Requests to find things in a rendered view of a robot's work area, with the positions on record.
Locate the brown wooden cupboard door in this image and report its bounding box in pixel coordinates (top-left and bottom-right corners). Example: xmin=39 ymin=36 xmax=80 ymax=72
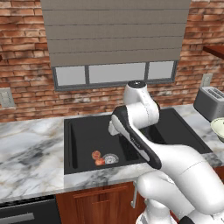
xmin=54 ymin=180 xmax=147 ymax=224

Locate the grey framed window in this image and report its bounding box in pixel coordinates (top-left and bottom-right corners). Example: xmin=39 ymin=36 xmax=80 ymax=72
xmin=51 ymin=59 xmax=179 ymax=92

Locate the silver sink drain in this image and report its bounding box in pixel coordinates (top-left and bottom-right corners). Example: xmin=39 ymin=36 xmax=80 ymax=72
xmin=102 ymin=153 xmax=120 ymax=165

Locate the black dishwasher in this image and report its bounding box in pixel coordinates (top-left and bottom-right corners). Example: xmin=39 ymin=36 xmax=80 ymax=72
xmin=0 ymin=194 xmax=62 ymax=224

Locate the brown wooden cupboard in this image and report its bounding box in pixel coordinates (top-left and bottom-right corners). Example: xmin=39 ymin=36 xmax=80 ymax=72
xmin=213 ymin=165 xmax=224 ymax=183

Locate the silver toaster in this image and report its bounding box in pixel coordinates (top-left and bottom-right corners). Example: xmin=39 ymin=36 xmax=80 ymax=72
xmin=192 ymin=86 xmax=224 ymax=123

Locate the red round frozen fruit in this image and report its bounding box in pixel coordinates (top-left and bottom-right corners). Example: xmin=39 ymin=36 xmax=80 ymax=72
xmin=91 ymin=150 xmax=102 ymax=160
xmin=94 ymin=157 xmax=106 ymax=167

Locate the black sink basin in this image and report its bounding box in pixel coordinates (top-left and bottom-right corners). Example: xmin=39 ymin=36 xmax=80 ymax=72
xmin=63 ymin=107 xmax=214 ymax=176

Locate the silver cupboard door handle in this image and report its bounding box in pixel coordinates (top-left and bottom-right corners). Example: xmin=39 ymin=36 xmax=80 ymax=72
xmin=129 ymin=181 xmax=139 ymax=210

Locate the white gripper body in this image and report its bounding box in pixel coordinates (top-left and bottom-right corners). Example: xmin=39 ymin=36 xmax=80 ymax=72
xmin=108 ymin=115 xmax=121 ymax=137

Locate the pale green bowl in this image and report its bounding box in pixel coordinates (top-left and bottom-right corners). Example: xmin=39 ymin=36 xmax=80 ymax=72
xmin=210 ymin=116 xmax=224 ymax=144

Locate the grey wall outlet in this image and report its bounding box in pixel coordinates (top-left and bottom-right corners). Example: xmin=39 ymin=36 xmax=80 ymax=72
xmin=199 ymin=73 xmax=214 ymax=88
xmin=0 ymin=87 xmax=16 ymax=109

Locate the brown wooden shelf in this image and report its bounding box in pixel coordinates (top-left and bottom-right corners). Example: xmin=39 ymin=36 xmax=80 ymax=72
xmin=202 ymin=45 xmax=224 ymax=61

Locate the silver dishwasher handle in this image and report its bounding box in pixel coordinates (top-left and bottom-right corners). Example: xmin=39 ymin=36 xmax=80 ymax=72
xmin=0 ymin=212 xmax=36 ymax=224

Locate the grey window blind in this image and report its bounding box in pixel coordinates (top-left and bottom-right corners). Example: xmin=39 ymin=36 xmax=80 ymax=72
xmin=40 ymin=0 xmax=193 ymax=68

